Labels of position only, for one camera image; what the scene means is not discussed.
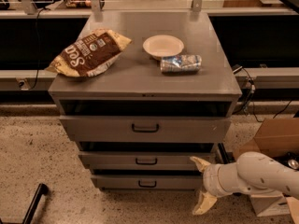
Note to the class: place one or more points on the cardboard box with trash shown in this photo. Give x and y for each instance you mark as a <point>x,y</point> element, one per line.
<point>279,140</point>

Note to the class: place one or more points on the grey metal drawer cabinet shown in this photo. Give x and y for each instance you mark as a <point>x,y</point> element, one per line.
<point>135,86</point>

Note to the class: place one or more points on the brown chip bag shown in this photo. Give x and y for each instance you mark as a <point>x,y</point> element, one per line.
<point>91,55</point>

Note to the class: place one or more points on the grey bottom drawer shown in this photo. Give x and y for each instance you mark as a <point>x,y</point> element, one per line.
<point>147,181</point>

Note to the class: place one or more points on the black bar on floor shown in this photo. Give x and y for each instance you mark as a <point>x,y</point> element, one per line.
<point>42,190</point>

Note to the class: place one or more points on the crushed blue white can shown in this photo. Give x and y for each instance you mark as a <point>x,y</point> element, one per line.
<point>181,64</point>

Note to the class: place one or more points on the white paper bowl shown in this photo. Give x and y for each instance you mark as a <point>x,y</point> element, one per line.
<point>159,46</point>

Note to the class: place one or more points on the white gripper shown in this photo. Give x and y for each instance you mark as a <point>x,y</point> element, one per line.
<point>210,180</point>

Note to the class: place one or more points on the grey drawer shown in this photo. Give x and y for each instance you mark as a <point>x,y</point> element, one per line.
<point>168,161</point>
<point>145,129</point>
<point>147,181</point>

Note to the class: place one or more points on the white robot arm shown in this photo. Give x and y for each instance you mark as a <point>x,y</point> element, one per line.
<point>252,173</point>

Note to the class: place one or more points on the grey top drawer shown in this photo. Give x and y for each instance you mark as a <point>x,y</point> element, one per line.
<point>145,129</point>

